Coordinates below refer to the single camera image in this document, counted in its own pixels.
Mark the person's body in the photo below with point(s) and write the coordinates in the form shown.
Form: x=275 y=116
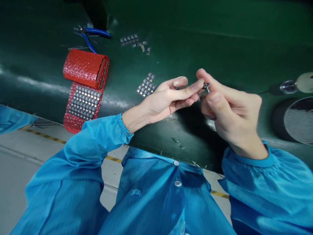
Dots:
x=161 y=195

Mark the group of separated circuit boards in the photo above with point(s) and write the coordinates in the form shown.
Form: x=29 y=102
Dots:
x=129 y=40

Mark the clear round glass object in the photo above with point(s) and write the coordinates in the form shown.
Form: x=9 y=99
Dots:
x=288 y=87

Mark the red bubble wrap roll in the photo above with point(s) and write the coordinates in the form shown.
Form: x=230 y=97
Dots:
x=83 y=67

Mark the large circuit board panel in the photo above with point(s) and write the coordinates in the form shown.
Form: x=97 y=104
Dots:
x=85 y=102

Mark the metal scrap strip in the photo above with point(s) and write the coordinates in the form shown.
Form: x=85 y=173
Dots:
x=178 y=142

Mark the small circuit board piece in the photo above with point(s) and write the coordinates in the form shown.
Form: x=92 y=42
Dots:
x=207 y=87

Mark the small circuit board panel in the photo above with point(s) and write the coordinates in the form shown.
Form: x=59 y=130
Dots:
x=146 y=87

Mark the person's left hand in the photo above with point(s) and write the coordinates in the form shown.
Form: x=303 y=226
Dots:
x=156 y=105

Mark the red bubble wrap sheet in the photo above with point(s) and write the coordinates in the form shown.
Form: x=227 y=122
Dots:
x=73 y=123

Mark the black round container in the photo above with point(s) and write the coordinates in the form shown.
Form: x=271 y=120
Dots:
x=297 y=120

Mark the white round object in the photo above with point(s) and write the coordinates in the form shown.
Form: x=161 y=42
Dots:
x=305 y=82

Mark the person's right hand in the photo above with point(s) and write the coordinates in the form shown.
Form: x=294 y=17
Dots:
x=237 y=115

